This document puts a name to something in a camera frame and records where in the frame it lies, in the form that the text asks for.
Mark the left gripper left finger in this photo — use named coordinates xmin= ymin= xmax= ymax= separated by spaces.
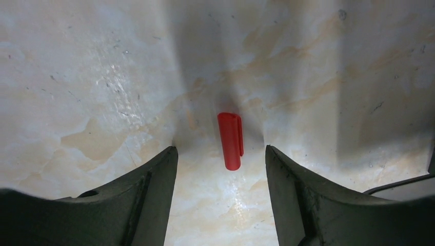
xmin=1 ymin=146 xmax=179 ymax=245

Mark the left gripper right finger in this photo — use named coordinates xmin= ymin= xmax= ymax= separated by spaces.
xmin=265 ymin=145 xmax=434 ymax=245

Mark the red marker cap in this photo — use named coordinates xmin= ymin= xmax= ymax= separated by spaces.
xmin=217 ymin=112 xmax=244 ymax=171

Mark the black framed whiteboard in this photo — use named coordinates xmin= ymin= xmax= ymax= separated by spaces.
xmin=364 ymin=150 xmax=434 ymax=201

